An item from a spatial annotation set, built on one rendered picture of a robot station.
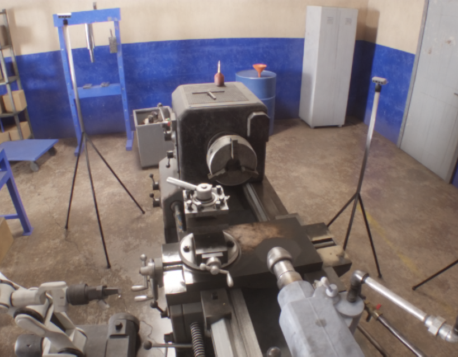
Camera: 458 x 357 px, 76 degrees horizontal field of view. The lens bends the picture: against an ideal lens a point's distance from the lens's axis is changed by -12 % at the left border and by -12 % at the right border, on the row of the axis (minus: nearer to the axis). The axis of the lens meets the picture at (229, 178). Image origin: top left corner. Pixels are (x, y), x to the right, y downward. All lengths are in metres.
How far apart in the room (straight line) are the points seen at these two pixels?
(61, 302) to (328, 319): 1.05
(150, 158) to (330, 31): 3.04
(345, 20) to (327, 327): 4.66
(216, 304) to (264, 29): 4.47
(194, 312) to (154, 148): 2.84
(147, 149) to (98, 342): 2.45
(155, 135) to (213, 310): 2.90
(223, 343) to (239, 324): 0.10
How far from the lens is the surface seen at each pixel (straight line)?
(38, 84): 5.39
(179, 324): 1.41
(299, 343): 0.87
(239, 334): 1.26
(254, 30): 5.19
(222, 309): 1.27
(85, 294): 1.47
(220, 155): 1.66
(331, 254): 1.53
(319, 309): 0.93
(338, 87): 5.30
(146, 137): 3.90
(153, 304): 1.42
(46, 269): 2.98
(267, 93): 4.64
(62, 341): 1.91
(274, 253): 1.11
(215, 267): 1.21
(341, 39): 5.17
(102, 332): 2.18
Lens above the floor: 1.87
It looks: 30 degrees down
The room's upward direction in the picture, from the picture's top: straight up
